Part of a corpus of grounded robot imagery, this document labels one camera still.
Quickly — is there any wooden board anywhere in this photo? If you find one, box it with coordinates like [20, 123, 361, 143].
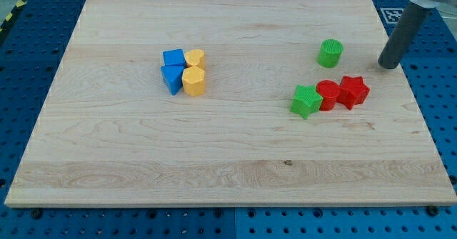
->
[5, 0, 456, 208]

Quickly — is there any yellow heart block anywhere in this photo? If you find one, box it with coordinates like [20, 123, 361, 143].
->
[184, 49, 206, 70]

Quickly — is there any blue triangle block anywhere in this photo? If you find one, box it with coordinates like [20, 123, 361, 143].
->
[161, 66, 185, 95]

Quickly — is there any red star block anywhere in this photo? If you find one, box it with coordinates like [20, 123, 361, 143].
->
[336, 76, 370, 110]

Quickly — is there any blue cube block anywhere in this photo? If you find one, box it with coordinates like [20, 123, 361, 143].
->
[162, 49, 186, 66]

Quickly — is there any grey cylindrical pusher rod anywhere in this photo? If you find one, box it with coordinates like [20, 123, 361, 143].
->
[378, 2, 431, 69]

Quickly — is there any black white fiducial tag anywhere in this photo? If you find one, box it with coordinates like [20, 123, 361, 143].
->
[380, 7, 403, 24]

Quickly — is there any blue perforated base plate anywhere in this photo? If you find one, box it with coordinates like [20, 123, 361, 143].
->
[1, 0, 456, 238]

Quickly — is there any green cylinder block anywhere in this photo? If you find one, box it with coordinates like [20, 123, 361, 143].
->
[317, 39, 343, 68]

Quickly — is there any yellow hexagon block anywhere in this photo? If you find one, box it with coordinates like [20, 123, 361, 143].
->
[181, 66, 206, 96]

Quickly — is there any green star block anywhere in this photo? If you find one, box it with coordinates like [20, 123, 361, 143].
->
[290, 85, 323, 119]

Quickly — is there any red cylinder block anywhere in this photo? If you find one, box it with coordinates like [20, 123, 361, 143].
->
[316, 80, 341, 111]

